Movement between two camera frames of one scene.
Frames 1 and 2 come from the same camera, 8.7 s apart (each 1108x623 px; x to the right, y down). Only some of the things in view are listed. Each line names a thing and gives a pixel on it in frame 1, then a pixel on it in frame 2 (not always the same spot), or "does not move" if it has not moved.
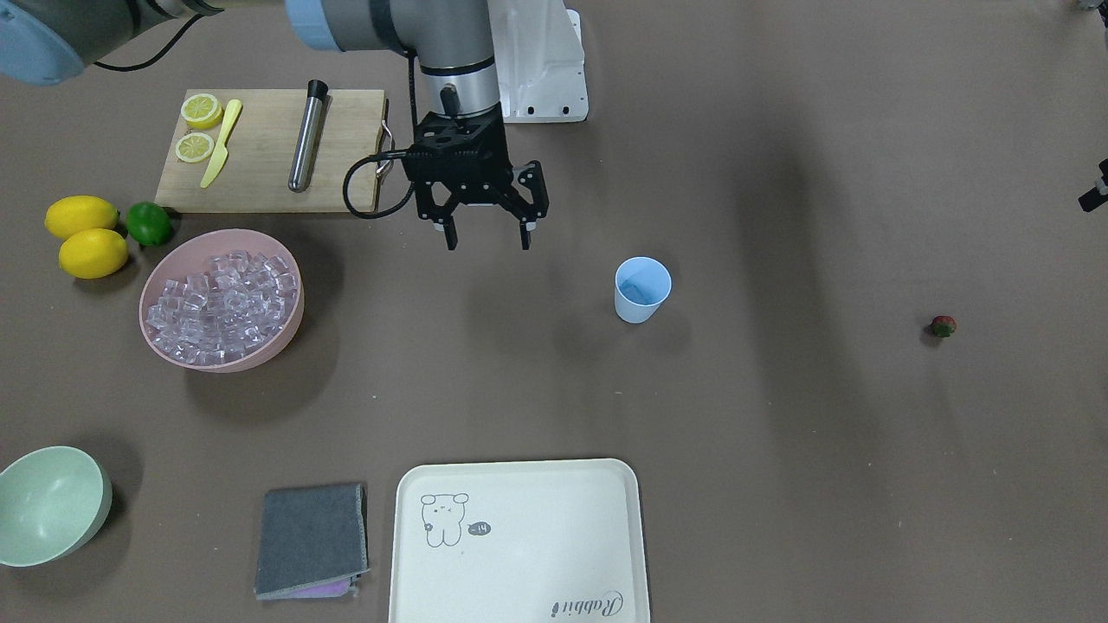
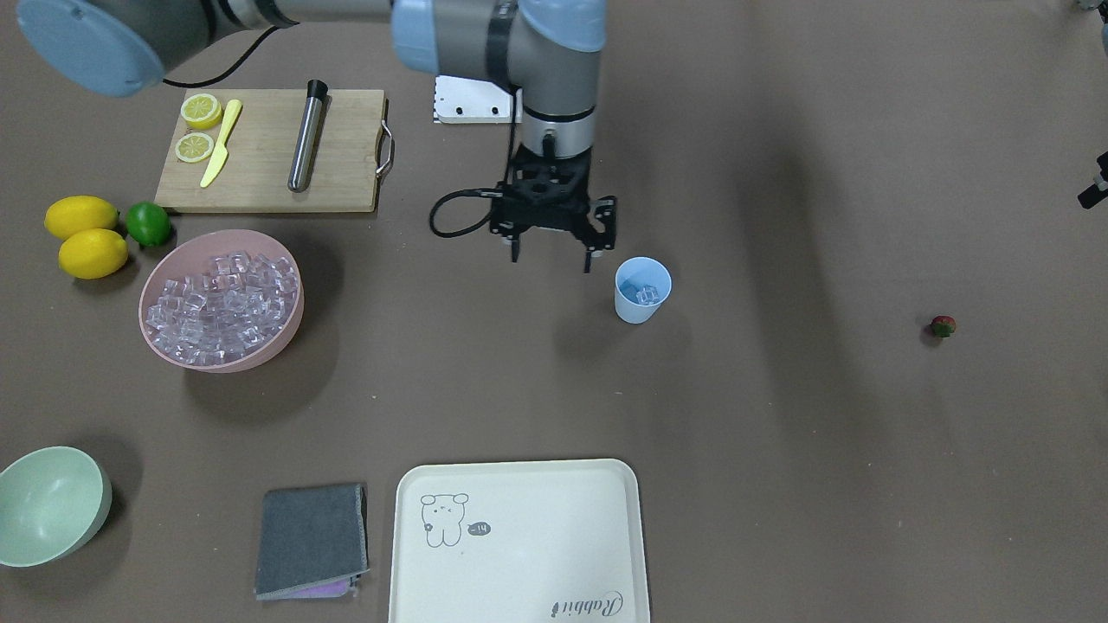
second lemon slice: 193,147 does not move
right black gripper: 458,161 -> 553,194
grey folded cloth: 313,542 does not move
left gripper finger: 1093,198 does not move
